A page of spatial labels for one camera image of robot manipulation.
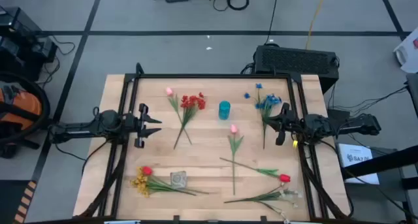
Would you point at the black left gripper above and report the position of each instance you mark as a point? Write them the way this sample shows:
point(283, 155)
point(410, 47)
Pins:
point(141, 126)

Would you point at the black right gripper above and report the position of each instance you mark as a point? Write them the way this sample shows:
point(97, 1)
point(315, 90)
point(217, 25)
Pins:
point(294, 125)

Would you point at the blue artificial flower bunch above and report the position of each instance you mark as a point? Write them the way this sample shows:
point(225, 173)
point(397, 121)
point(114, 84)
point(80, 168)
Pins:
point(271, 100)

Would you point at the pink artificial tulip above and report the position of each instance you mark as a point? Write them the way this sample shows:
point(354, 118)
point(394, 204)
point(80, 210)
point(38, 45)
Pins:
point(169, 91)
point(234, 129)

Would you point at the red artificial tulip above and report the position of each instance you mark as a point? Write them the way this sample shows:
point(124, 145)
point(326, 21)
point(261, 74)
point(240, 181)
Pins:
point(147, 170)
point(284, 177)

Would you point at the red artificial flower bunch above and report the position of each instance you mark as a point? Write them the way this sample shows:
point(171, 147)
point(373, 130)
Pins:
point(192, 101)

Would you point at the yellow artificial flower bunch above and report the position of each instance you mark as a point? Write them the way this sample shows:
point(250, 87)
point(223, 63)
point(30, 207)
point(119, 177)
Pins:
point(140, 183)

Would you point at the clear crystal glass vase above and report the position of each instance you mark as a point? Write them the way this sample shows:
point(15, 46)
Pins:
point(178, 179)

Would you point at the white artificial flower bunch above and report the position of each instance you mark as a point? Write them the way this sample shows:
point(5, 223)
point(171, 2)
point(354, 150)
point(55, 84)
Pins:
point(287, 194)

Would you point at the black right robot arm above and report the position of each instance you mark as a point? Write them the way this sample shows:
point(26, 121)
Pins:
point(343, 125)

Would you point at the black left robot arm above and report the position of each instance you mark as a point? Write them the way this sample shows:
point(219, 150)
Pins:
point(78, 127)

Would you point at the teal glass vase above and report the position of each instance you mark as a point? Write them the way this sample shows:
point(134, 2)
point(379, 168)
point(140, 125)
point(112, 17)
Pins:
point(224, 110)

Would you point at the black computer case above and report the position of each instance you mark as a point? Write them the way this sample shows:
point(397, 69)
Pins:
point(294, 60)

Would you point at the white cardboard box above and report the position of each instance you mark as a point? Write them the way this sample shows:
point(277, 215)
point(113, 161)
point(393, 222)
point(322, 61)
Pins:
point(356, 158)

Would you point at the black side table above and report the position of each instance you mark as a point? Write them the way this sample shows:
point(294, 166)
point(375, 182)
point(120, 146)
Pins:
point(392, 158)

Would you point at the orange black vacuum cleaner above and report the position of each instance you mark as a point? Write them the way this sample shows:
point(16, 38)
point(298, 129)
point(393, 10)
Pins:
point(23, 103)

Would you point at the black equipment stack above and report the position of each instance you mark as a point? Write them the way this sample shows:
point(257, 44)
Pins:
point(16, 25)

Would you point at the black aluminium table frame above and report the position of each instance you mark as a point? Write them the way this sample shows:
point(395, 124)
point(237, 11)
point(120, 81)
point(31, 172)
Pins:
point(212, 76)

